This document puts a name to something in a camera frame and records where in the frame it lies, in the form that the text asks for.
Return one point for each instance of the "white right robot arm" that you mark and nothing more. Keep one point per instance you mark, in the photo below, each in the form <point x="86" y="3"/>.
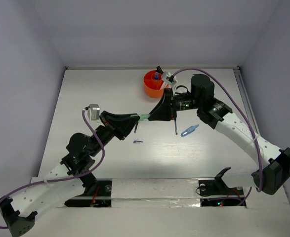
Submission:
<point x="273" y="162"/>

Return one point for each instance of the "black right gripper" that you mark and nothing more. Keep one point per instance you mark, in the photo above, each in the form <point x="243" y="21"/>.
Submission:
<point x="165" y="109"/>

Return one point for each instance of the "pink highlighter black body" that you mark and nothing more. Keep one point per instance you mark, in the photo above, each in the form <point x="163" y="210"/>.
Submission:
<point x="159" y="70"/>

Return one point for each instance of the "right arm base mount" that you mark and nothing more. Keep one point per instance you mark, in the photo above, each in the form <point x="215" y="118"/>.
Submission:
<point x="215" y="190"/>

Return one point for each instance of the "blue translucent utility knife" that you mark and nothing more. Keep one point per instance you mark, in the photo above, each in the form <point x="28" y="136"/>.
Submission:
<point x="189" y="130"/>

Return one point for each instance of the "blue ballpoint pen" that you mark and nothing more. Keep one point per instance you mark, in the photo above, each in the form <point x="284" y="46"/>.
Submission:
<point x="175" y="126"/>

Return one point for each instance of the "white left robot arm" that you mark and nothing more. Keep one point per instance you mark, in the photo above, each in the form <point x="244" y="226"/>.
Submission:
<point x="72" y="176"/>

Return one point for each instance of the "orange round organizer container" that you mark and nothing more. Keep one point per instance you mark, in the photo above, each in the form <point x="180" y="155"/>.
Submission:
<point x="151" y="87"/>

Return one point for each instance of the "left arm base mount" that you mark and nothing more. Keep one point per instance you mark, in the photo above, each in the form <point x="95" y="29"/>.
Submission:
<point x="100" y="197"/>

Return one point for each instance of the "green translucent utility knife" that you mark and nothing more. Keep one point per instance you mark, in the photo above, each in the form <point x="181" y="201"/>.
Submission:
<point x="143" y="117"/>

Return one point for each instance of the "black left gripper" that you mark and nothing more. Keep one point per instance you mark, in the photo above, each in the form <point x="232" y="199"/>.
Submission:
<point x="120" y="125"/>

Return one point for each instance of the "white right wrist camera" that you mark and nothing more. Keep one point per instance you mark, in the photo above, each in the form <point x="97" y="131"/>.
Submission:
<point x="169" y="79"/>

